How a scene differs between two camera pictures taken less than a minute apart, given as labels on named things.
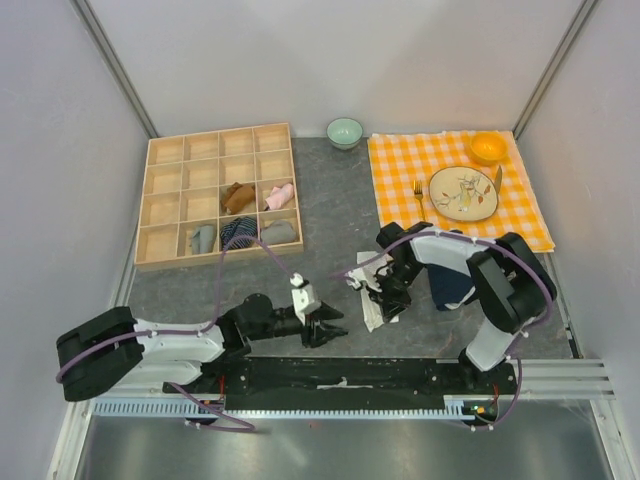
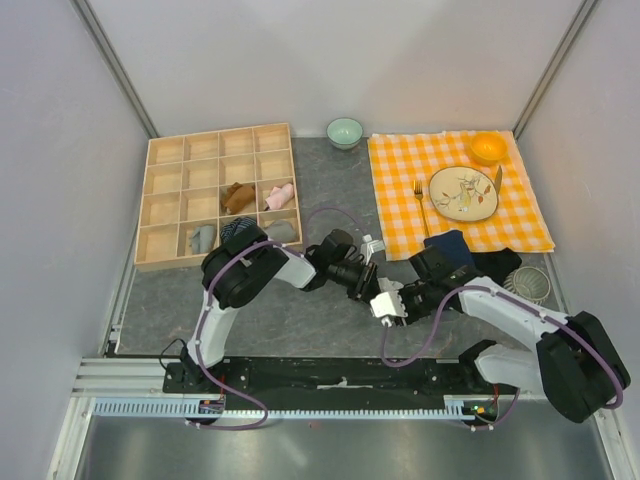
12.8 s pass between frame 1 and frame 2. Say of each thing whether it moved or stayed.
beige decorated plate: stayed
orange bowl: stayed
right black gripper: moved
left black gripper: moved
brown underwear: stayed
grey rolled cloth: stayed
